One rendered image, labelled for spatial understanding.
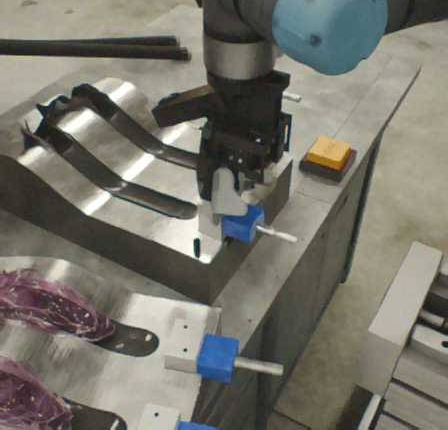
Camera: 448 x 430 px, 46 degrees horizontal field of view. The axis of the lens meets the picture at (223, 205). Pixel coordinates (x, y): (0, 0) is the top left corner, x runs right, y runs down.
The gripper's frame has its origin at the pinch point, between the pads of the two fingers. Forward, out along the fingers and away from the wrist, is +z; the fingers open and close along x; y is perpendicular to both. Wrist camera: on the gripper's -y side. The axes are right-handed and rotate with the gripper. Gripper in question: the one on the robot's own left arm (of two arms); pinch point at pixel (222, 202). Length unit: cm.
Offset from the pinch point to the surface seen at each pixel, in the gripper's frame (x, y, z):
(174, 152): 11.8, -15.9, 5.5
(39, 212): -7.1, -28.6, 9.5
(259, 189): 12.1, -0.4, 7.1
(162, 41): 54, -48, 11
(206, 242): -3.9, -0.2, 4.2
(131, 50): 42, -48, 8
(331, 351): 48, 10, 94
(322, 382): 37, 11, 94
